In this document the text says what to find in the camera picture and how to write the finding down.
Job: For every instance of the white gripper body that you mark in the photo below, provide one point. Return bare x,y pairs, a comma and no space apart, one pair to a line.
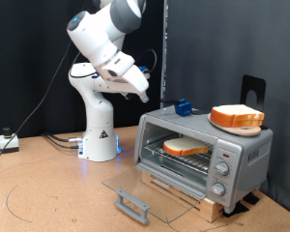
135,80

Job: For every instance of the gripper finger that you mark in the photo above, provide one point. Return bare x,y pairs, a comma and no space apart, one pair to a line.
130,95
144,97

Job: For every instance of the black spatula with blue block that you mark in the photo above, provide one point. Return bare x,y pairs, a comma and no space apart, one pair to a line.
183,109

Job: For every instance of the white bread slice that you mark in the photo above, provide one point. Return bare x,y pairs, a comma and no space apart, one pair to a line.
237,111
232,122
183,145

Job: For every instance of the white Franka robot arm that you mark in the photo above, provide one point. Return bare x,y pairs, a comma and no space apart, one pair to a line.
96,129

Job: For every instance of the silver oven knob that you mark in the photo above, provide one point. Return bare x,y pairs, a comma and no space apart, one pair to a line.
222,168
217,188

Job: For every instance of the silver toaster oven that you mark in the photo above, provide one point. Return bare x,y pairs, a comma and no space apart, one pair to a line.
248,151

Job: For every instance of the vertical aluminium pole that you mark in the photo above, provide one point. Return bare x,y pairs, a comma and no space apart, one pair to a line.
164,48

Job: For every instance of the black metal bookend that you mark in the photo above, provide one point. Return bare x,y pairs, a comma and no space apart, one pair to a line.
259,85

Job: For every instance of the wooden slatted block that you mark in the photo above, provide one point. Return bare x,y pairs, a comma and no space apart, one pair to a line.
209,208

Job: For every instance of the emergency stop button box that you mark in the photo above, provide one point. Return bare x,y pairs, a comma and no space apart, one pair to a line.
8,141

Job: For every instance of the black foam pad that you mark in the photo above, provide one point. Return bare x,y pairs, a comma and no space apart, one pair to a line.
236,209
252,198

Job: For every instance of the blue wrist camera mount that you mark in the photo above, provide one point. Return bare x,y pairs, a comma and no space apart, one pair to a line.
144,71

